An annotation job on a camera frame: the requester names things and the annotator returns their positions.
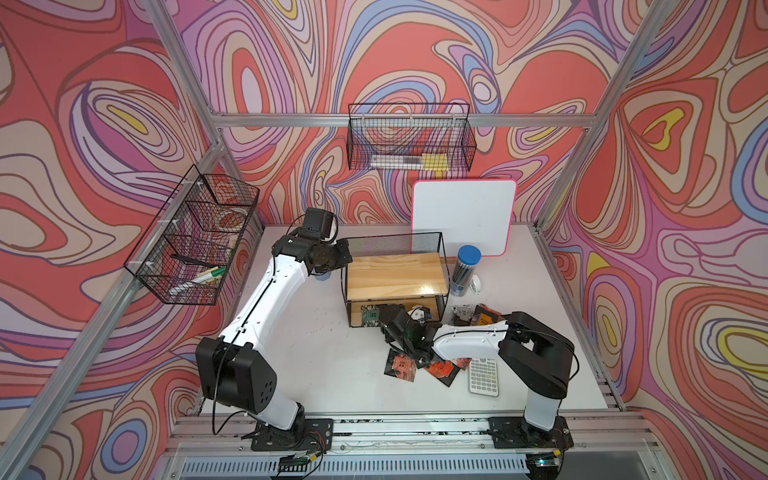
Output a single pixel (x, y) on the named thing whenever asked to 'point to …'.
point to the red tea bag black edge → (400, 366)
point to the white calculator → (483, 377)
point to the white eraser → (475, 284)
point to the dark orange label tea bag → (484, 316)
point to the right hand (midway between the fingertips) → (375, 315)
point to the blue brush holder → (323, 277)
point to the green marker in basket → (214, 273)
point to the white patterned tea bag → (464, 311)
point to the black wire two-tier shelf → (406, 270)
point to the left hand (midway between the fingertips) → (351, 256)
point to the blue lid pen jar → (469, 256)
